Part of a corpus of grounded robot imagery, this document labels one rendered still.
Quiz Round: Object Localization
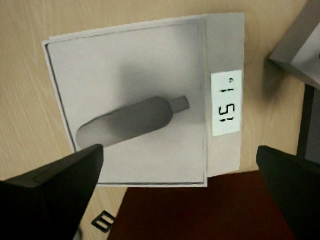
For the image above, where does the black rectangular buckle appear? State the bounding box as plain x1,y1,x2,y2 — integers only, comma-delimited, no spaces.
91,210,115,234

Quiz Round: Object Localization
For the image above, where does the dark red open box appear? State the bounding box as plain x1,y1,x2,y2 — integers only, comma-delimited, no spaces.
107,170,296,240

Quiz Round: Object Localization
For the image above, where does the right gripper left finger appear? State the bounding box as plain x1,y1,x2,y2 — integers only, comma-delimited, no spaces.
0,144,104,240

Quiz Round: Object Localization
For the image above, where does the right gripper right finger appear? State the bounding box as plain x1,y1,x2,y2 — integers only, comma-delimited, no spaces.
256,145,320,240

